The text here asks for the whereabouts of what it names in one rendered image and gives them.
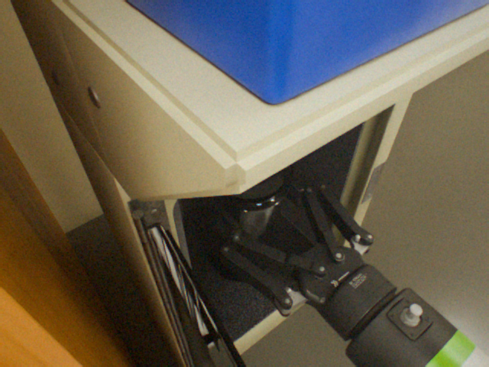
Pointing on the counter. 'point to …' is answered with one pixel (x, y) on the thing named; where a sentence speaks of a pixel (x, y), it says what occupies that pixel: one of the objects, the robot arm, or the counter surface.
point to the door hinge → (149, 212)
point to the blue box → (298, 35)
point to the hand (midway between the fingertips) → (247, 193)
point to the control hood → (227, 100)
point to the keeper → (373, 182)
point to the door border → (164, 290)
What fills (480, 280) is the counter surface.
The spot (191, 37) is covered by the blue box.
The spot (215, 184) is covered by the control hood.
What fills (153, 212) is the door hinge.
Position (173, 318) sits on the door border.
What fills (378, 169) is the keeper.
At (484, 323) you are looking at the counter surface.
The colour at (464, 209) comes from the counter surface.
